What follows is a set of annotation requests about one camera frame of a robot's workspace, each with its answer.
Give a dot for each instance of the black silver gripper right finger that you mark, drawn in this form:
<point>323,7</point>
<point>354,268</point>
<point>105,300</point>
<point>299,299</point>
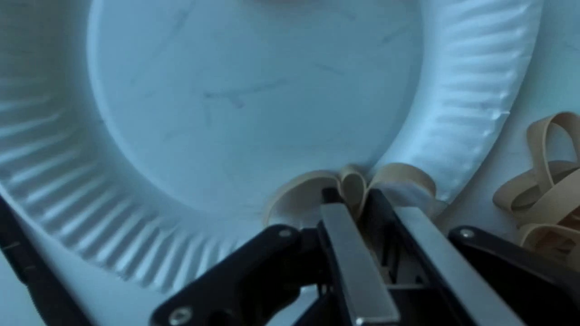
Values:
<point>459,282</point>

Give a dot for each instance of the black silver gripper left finger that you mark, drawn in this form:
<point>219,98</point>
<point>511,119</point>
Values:
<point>355,271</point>

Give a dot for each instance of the white paper plate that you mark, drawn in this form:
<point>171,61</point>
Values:
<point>241,90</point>

